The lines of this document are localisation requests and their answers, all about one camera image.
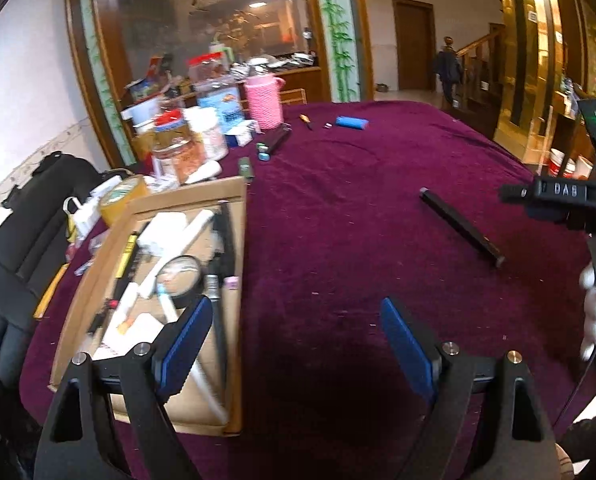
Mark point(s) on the black bag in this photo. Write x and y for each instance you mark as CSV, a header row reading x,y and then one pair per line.
x,y
58,175

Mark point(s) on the white barcode label packet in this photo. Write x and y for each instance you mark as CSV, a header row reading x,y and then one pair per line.
x,y
160,184

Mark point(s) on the yellow black marker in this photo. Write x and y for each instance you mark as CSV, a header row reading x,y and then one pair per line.
x,y
126,257

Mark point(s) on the black rectangular case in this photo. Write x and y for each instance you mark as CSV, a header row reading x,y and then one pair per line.
x,y
277,141

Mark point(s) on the clear jar orange label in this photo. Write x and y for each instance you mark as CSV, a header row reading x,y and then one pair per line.
x,y
185,157

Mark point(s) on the wooden stair railing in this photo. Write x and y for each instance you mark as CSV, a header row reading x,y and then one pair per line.
x,y
477,60

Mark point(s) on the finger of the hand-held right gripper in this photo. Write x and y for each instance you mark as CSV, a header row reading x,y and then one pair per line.
x,y
515,193

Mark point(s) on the maroon velvet tablecloth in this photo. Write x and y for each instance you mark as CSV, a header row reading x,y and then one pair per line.
x,y
353,210

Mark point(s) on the blue label jar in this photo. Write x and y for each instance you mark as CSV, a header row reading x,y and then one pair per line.
x,y
225,107

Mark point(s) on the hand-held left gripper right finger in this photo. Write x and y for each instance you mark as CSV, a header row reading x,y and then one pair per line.
x,y
407,345

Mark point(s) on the black rim magnifying glass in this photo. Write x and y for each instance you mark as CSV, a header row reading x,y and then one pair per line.
x,y
178,272

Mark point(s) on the clear jar orange contents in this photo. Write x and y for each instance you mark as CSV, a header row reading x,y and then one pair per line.
x,y
208,70

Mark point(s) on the person's right forearm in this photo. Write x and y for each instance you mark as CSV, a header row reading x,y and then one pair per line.
x,y
595,440

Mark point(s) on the pink woven basket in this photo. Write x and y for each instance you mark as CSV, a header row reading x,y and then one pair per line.
x,y
263,102

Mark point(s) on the brown wooden door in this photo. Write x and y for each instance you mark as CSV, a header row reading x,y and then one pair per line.
x,y
415,45

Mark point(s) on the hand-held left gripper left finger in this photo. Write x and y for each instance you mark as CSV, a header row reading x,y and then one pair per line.
x,y
188,345

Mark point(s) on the black marker red cap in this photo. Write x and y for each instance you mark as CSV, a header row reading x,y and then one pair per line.
x,y
100,317

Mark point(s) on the black rectangular bar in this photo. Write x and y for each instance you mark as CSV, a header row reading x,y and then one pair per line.
x,y
460,227

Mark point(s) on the white small carton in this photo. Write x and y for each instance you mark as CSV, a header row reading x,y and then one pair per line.
x,y
138,332

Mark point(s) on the red white paper cup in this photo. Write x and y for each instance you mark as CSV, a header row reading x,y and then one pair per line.
x,y
582,167
560,162

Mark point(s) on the white tube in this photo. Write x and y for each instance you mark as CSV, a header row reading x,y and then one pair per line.
x,y
205,171

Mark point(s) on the black marker green cap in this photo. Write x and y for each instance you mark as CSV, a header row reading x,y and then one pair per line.
x,y
270,137

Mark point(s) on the wooden framed glass partition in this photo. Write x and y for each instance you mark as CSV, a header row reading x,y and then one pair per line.
x,y
178,35

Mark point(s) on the yellow tape roll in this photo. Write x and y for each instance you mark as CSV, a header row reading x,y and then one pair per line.
x,y
128,200

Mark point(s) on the white adapter box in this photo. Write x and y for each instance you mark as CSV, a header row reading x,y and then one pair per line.
x,y
160,227

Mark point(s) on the white plastic jar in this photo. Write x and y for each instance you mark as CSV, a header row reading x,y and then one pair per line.
x,y
210,135

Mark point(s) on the green lighter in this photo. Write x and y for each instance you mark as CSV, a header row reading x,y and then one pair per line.
x,y
246,167

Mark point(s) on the black gel pen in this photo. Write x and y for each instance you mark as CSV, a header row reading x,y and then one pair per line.
x,y
219,330

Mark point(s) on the blue white small box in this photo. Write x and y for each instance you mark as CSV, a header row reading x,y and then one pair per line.
x,y
240,135

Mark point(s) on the red lid container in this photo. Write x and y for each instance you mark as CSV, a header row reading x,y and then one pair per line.
x,y
170,120

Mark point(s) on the white stick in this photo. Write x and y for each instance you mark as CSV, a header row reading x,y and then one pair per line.
x,y
198,225

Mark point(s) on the black backpack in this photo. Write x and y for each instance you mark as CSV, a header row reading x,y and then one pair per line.
x,y
8,270

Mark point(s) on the blue lighter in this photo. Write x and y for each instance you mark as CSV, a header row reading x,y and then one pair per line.
x,y
352,122

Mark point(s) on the long white pen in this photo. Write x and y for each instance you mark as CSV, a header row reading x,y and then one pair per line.
x,y
203,385

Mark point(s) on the cardboard box tray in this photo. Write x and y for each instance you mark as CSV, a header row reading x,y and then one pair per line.
x,y
193,192

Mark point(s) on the yellow pencil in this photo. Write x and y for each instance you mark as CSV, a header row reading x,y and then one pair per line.
x,y
50,291

